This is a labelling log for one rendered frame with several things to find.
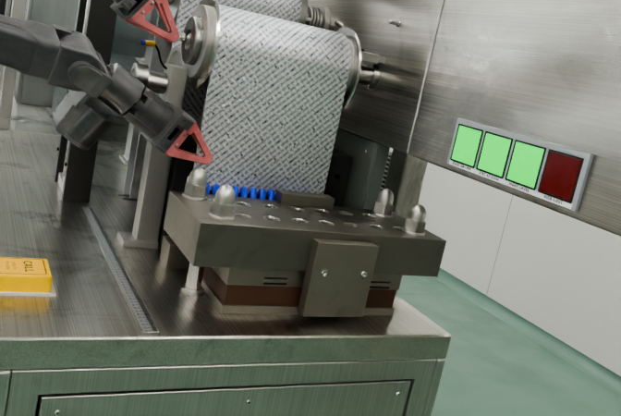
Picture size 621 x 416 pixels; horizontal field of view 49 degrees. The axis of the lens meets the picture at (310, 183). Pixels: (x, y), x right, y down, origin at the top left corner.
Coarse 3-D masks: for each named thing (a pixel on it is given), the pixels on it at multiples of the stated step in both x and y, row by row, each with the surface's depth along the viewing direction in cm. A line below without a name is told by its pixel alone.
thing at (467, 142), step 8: (464, 128) 99; (464, 136) 98; (472, 136) 97; (480, 136) 96; (456, 144) 100; (464, 144) 98; (472, 144) 97; (456, 152) 100; (464, 152) 98; (472, 152) 97; (464, 160) 98; (472, 160) 96
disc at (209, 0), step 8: (208, 0) 107; (216, 8) 103; (216, 16) 102; (216, 24) 102; (216, 32) 102; (216, 40) 102; (216, 48) 102; (208, 64) 103; (208, 72) 104; (192, 80) 110; (200, 80) 106
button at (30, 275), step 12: (0, 264) 88; (12, 264) 89; (24, 264) 90; (36, 264) 91; (48, 264) 92; (0, 276) 85; (12, 276) 86; (24, 276) 86; (36, 276) 87; (48, 276) 88; (0, 288) 85; (12, 288) 86; (24, 288) 87; (36, 288) 87; (48, 288) 88
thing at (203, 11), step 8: (200, 8) 107; (208, 8) 105; (200, 16) 107; (208, 16) 103; (208, 24) 103; (208, 32) 103; (208, 40) 103; (208, 48) 103; (352, 48) 115; (200, 56) 105; (208, 56) 104; (352, 56) 115; (184, 64) 112; (200, 64) 104; (352, 64) 114; (192, 72) 107; (200, 72) 106; (352, 72) 115
